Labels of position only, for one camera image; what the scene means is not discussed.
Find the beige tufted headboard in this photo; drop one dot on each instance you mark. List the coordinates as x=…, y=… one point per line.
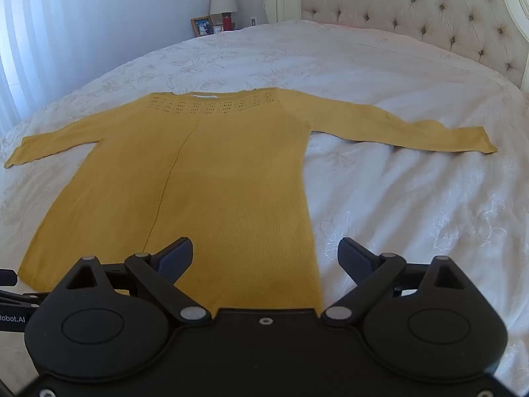
x=413, y=4

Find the wooden picture frame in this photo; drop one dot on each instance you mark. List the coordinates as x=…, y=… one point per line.
x=202, y=27

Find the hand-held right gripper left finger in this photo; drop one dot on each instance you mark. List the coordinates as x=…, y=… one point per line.
x=178, y=257

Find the yellow knit sweater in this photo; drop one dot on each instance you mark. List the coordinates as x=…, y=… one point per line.
x=231, y=173

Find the white vertical blinds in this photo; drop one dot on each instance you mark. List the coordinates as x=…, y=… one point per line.
x=29, y=58

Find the bed with white floral bedspread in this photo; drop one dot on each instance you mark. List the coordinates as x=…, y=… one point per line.
x=392, y=223

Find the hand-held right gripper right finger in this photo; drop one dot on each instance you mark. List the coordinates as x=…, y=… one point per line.
x=352, y=257

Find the small photo frame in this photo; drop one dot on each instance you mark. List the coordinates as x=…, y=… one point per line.
x=218, y=29

